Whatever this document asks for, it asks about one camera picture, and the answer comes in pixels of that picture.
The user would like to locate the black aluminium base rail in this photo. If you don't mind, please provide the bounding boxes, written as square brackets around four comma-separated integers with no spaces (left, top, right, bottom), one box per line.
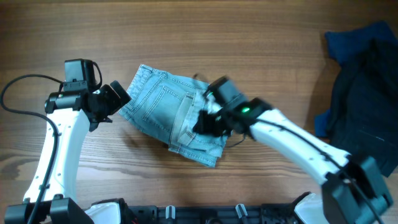
[129,203,303,224]

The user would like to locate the light blue denim shorts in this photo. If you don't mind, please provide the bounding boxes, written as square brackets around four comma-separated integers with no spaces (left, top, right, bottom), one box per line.
[119,64,228,167]

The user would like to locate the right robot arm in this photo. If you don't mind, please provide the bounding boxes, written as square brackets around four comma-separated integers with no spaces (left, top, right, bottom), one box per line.
[193,76,393,224]

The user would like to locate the black right camera cable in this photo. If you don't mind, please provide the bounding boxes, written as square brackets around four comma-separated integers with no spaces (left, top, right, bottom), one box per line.
[192,73,386,224]

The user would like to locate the black garment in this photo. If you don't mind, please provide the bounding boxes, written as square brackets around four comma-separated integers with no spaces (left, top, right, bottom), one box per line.
[326,40,397,177]

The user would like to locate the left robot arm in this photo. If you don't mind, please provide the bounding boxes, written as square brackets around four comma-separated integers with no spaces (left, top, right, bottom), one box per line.
[4,59,134,223]

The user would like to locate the black camera cable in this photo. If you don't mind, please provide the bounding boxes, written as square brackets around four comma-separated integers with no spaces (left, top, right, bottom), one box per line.
[0,73,65,224]
[192,73,386,224]

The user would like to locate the black left camera cable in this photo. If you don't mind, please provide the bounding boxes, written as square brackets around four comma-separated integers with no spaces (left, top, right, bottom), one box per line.
[0,73,65,224]

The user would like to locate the navy blue garment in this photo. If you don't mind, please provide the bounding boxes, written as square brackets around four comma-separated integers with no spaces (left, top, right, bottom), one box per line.
[315,21,397,138]

